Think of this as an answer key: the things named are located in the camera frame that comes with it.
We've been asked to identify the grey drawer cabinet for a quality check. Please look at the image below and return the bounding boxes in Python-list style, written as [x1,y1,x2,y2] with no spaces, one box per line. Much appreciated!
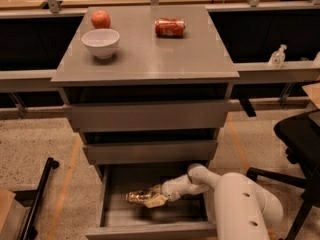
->
[50,4,240,180]

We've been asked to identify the red apple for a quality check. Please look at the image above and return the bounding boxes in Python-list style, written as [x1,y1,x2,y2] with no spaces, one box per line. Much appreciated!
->
[91,10,111,29]

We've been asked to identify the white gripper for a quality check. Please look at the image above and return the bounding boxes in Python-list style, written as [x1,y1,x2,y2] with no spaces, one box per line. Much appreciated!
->
[144,179,181,208]

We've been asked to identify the black office chair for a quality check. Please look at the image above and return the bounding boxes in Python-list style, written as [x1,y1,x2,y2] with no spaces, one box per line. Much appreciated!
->
[245,109,320,240]

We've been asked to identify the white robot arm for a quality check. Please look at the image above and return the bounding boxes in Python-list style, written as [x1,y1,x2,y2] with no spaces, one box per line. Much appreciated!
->
[143,163,283,240]

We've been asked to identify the grey top drawer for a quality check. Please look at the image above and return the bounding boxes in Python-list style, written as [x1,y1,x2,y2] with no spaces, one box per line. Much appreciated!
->
[64,100,230,132]

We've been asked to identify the black metal stand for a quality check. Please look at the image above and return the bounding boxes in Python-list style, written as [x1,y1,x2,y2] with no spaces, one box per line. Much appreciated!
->
[15,157,59,240]

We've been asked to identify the white ceramic bowl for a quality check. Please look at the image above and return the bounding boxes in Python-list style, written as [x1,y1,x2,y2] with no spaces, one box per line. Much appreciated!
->
[81,29,120,59]

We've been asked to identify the clear sanitizer pump bottle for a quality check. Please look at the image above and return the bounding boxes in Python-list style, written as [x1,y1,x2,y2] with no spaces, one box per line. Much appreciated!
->
[268,44,287,69]

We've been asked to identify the grey middle drawer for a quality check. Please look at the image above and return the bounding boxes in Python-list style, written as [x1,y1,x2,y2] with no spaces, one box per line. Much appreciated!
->
[83,140,217,165]

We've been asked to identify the orange brown soda can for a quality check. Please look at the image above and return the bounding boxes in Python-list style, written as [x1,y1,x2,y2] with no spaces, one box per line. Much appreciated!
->
[126,190,154,204]

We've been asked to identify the brown cardboard box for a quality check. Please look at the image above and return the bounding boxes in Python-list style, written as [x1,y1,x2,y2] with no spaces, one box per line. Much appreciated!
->
[0,188,26,240]

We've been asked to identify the grey metal rail frame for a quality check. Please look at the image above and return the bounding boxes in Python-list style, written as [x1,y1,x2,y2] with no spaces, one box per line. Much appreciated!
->
[0,0,320,118]

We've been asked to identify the grey open bottom drawer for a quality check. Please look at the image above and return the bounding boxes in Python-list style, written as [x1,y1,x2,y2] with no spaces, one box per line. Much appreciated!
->
[86,162,216,240]

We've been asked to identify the red soda can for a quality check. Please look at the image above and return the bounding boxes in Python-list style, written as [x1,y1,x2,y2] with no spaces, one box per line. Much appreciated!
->
[155,18,186,37]

